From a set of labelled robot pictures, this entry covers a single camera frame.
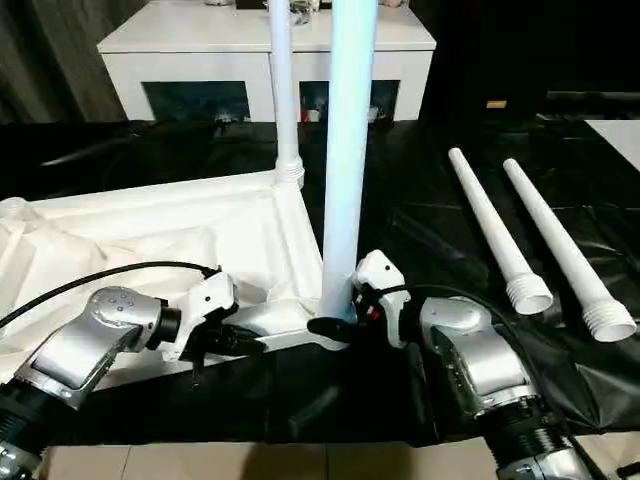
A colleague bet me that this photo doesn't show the white flat board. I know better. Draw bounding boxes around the white flat board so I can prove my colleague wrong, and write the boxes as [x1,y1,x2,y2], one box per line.
[583,118,640,174]

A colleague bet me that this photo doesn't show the white plastic table top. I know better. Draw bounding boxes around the white plastic table top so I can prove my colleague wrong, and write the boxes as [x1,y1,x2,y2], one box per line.
[0,168,354,394]

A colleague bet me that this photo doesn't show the grey curtain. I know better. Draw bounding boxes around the grey curtain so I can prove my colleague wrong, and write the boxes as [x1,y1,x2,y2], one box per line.
[0,0,126,124]

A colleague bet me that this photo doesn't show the white plastic table leg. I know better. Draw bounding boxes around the white plastic table leg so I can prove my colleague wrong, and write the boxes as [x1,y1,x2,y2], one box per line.
[447,147,555,316]
[267,0,306,190]
[502,157,639,345]
[319,0,382,324]

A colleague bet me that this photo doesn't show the black mat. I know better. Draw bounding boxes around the black mat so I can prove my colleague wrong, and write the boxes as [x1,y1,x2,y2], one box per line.
[0,117,640,446]

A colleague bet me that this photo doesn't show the white cabinet with glass doors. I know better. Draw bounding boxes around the white cabinet with glass doors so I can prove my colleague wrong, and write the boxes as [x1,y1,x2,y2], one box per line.
[96,0,437,123]

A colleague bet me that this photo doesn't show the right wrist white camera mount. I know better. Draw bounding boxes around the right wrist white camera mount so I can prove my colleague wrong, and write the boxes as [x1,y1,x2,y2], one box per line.
[352,249,411,347]

